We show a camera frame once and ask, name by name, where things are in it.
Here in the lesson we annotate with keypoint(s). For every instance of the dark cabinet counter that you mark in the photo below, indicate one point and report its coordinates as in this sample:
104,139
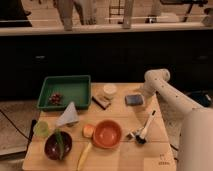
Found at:
28,55

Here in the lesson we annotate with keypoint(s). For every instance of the brown wooden block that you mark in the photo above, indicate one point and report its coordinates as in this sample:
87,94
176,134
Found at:
101,101

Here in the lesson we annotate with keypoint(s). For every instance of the red berry cluster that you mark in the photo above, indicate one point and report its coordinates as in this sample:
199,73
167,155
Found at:
55,99

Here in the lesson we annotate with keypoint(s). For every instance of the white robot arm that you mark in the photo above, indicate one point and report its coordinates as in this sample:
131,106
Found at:
195,151

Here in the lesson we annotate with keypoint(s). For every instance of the dark maroon bowl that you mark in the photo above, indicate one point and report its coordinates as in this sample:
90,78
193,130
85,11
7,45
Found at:
51,148

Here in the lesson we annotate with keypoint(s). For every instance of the white folded cloth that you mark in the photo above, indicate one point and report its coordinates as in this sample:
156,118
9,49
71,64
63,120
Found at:
69,116

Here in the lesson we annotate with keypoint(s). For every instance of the blue sponge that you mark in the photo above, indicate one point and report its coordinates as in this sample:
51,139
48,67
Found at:
134,100

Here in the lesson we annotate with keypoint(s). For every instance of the green plastic tray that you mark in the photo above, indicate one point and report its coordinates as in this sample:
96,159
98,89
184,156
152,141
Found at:
76,88

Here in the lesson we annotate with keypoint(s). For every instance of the white round cup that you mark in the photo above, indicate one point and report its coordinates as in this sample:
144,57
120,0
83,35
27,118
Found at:
109,90

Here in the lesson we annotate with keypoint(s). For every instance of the small orange cup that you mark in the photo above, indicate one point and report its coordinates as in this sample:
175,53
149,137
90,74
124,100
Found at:
88,130

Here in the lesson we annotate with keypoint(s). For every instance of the black white brush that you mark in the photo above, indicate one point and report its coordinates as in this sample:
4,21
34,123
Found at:
142,132

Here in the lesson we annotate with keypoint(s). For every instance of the green vegetable stick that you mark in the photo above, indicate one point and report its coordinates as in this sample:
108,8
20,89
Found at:
59,140

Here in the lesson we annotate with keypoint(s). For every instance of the red orange bowl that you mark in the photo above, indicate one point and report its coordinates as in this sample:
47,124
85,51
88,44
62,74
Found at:
107,134

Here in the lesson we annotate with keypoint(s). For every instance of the light green cup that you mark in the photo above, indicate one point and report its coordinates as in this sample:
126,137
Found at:
41,129

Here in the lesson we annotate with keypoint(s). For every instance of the yellow banana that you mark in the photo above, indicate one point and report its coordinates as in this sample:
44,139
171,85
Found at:
83,156

